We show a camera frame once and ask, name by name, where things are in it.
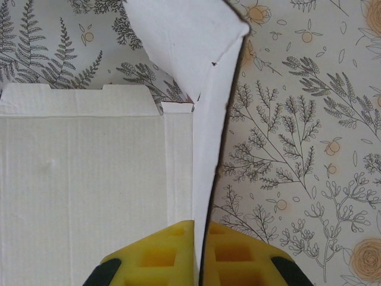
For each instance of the pink cloth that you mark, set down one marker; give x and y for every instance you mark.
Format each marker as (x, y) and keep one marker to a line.
(89, 178)

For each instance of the floral patterned tablecloth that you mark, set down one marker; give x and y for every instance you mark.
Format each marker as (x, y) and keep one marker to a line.
(297, 89)

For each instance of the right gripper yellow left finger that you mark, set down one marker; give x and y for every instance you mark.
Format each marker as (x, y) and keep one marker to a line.
(143, 268)

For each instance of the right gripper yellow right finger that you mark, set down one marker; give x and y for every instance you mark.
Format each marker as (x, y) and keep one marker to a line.
(247, 268)

